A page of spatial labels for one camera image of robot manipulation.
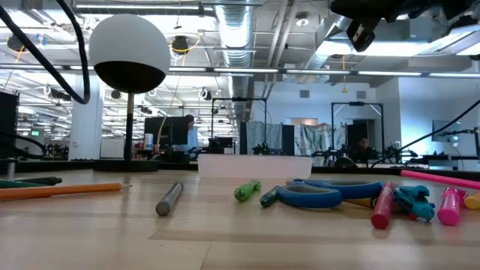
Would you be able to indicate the person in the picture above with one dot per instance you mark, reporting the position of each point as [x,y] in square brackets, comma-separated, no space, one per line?
[192,137]
[363,144]

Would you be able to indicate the black pen white print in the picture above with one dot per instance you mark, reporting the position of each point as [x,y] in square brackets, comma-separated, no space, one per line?
[45,180]

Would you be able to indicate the light green pen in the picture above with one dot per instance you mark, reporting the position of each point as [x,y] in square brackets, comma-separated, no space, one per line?
[245,191]

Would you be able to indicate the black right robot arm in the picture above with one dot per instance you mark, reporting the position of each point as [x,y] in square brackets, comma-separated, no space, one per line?
[465,11]

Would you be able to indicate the black computer monitor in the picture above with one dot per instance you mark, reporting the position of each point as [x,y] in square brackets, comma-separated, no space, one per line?
[165,131]

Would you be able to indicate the silver ventilation duct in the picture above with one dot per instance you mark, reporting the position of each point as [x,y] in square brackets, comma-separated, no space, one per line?
[235,30]

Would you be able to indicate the silver metal post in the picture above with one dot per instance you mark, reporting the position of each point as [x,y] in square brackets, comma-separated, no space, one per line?
[10,168]

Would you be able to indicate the pink pencil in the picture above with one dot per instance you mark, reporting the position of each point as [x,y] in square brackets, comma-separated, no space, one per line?
[438,179]

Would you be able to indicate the yellow pencil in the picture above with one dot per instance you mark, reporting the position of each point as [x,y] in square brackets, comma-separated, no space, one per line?
[362,203]

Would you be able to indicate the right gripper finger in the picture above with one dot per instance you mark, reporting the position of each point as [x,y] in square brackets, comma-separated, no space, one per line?
[343,6]

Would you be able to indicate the white globe lamp black base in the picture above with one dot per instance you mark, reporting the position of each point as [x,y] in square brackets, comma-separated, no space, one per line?
[129,48]

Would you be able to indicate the black aluminium table frame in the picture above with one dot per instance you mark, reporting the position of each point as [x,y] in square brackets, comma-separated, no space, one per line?
[56,165]

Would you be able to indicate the blue clip pen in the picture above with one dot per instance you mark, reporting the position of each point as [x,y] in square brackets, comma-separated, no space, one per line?
[412,202]

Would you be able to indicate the black cabinet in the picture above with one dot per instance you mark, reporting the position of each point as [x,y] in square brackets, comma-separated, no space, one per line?
[8,123]

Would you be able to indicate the grey pen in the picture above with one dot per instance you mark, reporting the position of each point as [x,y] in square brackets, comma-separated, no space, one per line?
[168,200]

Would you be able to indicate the pink highlighter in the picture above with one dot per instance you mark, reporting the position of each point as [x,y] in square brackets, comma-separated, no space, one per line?
[450,208]

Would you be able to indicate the black background robot arm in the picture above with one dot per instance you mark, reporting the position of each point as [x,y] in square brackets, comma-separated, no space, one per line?
[330,153]
[397,153]

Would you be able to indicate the white cup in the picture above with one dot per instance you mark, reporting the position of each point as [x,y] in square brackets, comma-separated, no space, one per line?
[148,141]

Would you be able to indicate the red crayon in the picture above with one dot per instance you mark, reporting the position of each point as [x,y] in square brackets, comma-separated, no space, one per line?
[411,216]
[382,208]

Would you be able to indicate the black upright panel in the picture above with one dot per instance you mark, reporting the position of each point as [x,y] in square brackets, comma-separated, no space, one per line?
[288,140]

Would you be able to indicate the grey patterned curtain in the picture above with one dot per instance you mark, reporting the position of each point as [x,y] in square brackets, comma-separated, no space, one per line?
[262,135]
[318,138]

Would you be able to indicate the orange pencil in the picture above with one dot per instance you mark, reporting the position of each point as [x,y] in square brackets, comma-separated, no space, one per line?
[56,191]

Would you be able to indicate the grey wall monitor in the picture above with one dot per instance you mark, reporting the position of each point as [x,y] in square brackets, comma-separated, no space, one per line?
[446,130]

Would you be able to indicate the clear pencil box orange lid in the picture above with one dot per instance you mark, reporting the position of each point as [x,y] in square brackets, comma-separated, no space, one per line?
[255,167]

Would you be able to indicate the yellow highlighter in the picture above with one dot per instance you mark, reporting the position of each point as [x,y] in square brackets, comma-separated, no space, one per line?
[473,200]

